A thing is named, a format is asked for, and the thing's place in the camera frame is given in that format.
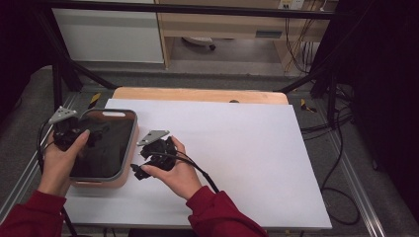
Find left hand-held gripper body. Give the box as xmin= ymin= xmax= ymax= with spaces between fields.
xmin=47 ymin=106 xmax=98 ymax=152

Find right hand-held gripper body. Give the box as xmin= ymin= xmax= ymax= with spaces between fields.
xmin=136 ymin=129 xmax=179 ymax=172

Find pink basket with grey rim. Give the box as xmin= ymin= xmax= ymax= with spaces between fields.
xmin=68 ymin=108 xmax=140 ymax=190

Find dark cloth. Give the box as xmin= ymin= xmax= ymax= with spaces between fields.
xmin=70 ymin=118 xmax=135 ymax=179

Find person's right hand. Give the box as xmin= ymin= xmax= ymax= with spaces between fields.
xmin=140 ymin=135 xmax=203 ymax=201

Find person's left hand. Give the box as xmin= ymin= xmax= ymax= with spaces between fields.
xmin=38 ymin=128 xmax=91 ymax=198

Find yellow and black tape piece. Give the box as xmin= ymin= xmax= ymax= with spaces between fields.
xmin=88 ymin=92 xmax=102 ymax=110
xmin=299 ymin=98 xmax=318 ymax=114

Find black metal stand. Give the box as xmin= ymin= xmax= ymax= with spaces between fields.
xmin=278 ymin=62 xmax=344 ymax=130
xmin=36 ymin=9 xmax=118 ymax=123

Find wooden table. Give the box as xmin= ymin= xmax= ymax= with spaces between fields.
xmin=112 ymin=86 xmax=290 ymax=106

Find white board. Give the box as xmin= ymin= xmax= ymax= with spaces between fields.
xmin=53 ymin=98 xmax=333 ymax=230

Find white cabinet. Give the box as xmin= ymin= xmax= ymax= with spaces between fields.
xmin=50 ymin=0 xmax=165 ymax=64

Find dark curtain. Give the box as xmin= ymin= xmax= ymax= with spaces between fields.
xmin=0 ymin=0 xmax=57 ymax=122
xmin=315 ymin=0 xmax=419 ymax=225

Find office chair base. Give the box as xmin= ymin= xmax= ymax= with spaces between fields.
xmin=182 ymin=36 xmax=217 ymax=52

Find light wooden desk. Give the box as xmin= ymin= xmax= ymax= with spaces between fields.
xmin=154 ymin=0 xmax=340 ymax=71

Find white power strip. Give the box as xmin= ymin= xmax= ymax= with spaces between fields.
xmin=277 ymin=0 xmax=305 ymax=11

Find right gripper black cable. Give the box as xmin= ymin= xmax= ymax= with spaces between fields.
xmin=149 ymin=151 xmax=220 ymax=195

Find metal floor rail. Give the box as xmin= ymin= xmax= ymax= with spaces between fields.
xmin=329 ymin=131 xmax=386 ymax=237
xmin=0 ymin=93 xmax=78 ymax=228

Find black horizontal frame bar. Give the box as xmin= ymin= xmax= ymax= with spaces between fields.
xmin=36 ymin=0 xmax=337 ymax=21

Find hanging desk cables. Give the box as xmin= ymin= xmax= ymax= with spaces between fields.
xmin=284 ymin=16 xmax=318 ymax=75

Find black floor cable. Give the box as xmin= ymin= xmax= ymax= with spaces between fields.
xmin=300 ymin=98 xmax=362 ymax=226

